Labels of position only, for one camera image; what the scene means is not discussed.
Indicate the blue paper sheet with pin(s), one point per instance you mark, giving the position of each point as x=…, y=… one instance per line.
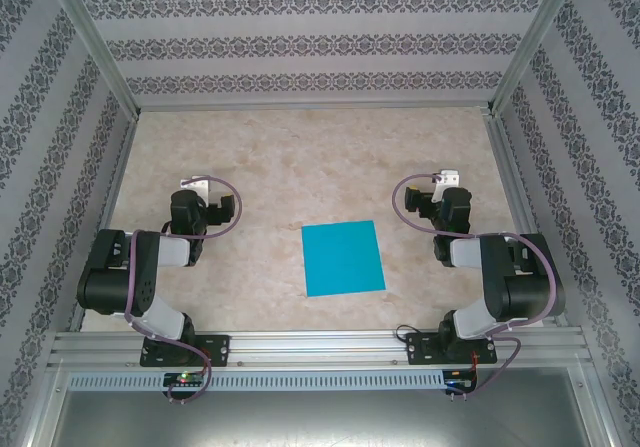
x=342, y=259

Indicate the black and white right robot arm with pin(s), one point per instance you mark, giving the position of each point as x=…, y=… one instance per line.
x=525, y=287

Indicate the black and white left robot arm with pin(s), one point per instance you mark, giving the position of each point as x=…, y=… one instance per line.
x=115, y=277

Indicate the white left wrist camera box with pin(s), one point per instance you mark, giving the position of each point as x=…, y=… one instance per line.
x=197, y=186

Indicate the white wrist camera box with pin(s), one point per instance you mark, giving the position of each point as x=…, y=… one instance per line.
x=197, y=186
x=449, y=178

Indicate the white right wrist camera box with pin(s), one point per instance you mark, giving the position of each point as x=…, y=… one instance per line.
x=449, y=178

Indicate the aluminium side rail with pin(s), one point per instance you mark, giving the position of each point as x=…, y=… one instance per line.
x=107, y=217
x=520, y=207

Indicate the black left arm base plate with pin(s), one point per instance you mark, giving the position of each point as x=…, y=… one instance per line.
x=217, y=349

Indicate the aluminium back rail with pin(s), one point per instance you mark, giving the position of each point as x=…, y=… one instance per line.
x=315, y=107

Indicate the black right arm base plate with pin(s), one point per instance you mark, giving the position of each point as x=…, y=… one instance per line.
x=420, y=349

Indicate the aluminium mounting rail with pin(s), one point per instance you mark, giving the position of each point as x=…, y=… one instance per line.
x=320, y=347

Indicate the aluminium frame post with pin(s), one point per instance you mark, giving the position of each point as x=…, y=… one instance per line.
x=90, y=42
x=537, y=42

